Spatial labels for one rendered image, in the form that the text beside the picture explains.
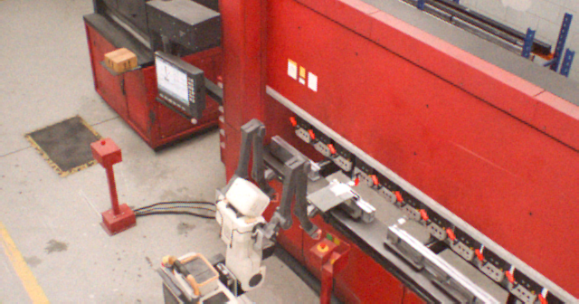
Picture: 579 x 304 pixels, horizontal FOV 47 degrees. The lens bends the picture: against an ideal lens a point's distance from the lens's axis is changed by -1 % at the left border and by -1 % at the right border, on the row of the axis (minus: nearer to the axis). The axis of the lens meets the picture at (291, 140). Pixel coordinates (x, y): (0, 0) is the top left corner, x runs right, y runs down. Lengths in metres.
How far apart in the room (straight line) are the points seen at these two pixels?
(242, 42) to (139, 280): 2.00
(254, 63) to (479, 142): 1.82
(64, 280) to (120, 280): 0.42
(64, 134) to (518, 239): 4.74
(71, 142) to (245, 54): 2.77
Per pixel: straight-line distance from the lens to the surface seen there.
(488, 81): 3.30
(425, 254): 4.18
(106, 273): 5.45
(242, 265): 4.15
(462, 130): 3.53
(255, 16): 4.52
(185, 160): 6.45
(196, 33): 4.47
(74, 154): 6.71
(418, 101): 3.68
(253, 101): 4.81
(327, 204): 4.38
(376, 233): 4.40
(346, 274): 4.70
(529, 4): 8.38
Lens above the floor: 3.82
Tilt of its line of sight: 35 degrees down
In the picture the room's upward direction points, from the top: 2 degrees clockwise
